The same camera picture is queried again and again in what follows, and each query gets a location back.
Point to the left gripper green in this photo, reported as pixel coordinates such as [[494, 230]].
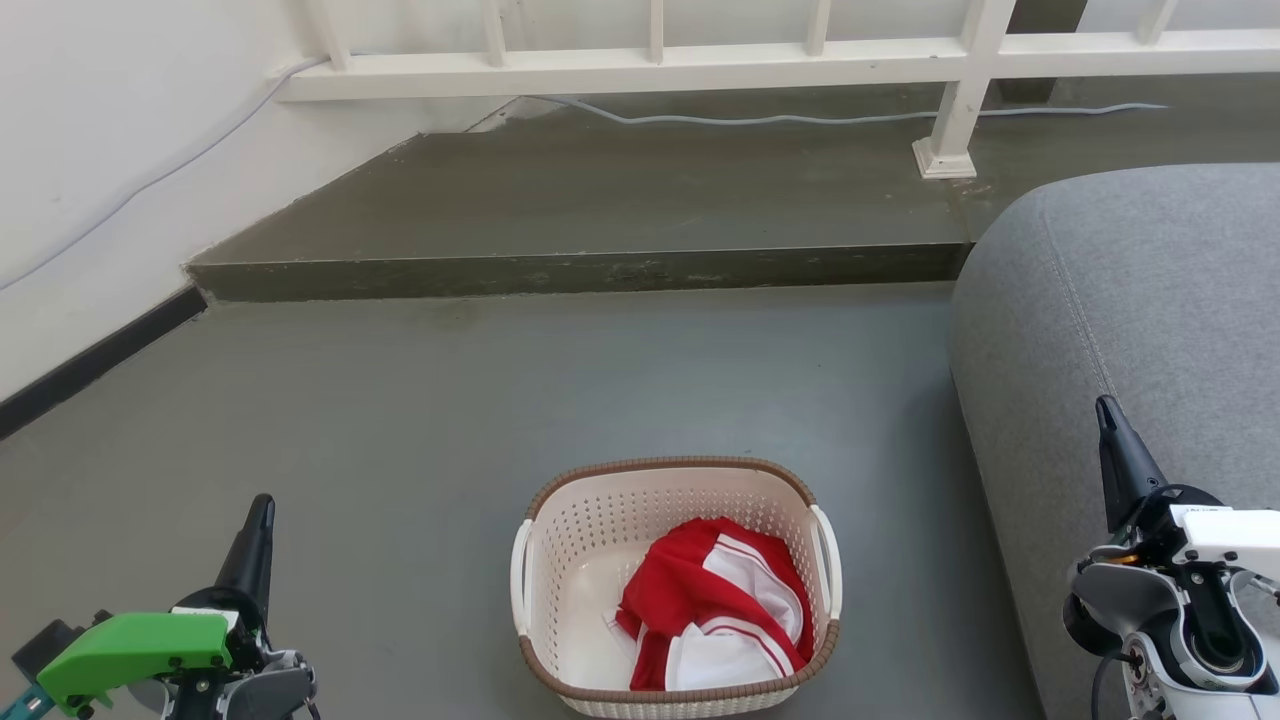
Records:
[[135, 650]]

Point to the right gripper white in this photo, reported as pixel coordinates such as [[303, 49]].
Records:
[[1225, 535]]

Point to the cream laundry basket brown rim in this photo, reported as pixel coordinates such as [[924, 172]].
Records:
[[580, 565]]

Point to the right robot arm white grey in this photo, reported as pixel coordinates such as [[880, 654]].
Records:
[[1170, 640]]

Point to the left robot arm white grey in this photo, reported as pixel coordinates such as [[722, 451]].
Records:
[[240, 690]]

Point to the grey fabric sofa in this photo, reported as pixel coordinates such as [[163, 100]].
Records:
[[1150, 320]]

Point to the dark pillar behind railing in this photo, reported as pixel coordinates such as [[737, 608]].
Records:
[[1040, 40]]

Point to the red and white garment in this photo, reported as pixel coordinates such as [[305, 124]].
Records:
[[705, 605]]

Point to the white wooden railing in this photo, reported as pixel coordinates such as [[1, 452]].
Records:
[[700, 62]]

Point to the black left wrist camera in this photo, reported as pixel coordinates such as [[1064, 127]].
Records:
[[45, 648]]

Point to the black wall baseboard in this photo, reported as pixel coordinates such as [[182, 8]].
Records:
[[95, 360]]

